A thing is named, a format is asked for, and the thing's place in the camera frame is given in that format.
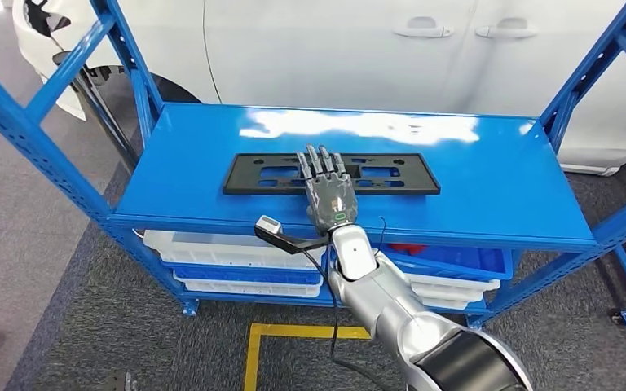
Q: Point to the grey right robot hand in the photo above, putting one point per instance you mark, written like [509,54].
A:
[332,202]

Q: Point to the black plastic frame part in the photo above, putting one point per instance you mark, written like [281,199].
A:
[243,181]

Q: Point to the blue metal shelf rack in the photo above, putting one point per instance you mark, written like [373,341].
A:
[183,178]

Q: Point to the red item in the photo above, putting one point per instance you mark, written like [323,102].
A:
[407,249]

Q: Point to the white plastic bin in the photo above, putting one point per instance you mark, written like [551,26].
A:
[237,289]
[442,299]
[453,285]
[210,253]

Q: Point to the white car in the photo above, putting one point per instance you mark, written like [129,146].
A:
[318,54]

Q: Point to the yellow floor tape square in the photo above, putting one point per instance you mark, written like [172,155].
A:
[251,361]

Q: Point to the dark metal stand leg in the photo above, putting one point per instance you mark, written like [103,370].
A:
[108,117]

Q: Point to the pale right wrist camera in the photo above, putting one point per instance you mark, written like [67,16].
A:
[268,224]

